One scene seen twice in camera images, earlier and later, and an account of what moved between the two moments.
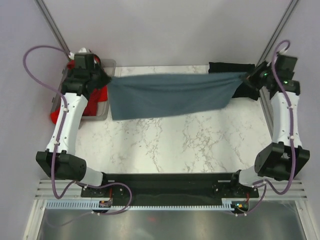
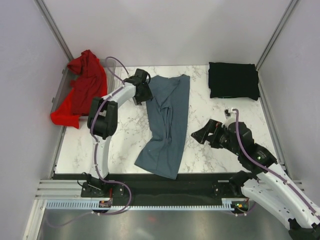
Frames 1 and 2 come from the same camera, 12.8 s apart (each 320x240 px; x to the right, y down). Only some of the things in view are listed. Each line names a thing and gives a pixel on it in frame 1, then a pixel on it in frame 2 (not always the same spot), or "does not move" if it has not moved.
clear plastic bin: (103, 107) does not move
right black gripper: (250, 79) -> (201, 135)
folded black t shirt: (244, 91) does not move
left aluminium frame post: (53, 26) does not move
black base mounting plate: (168, 185) does not move
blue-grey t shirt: (141, 96) -> (169, 112)
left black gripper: (106, 79) -> (148, 96)
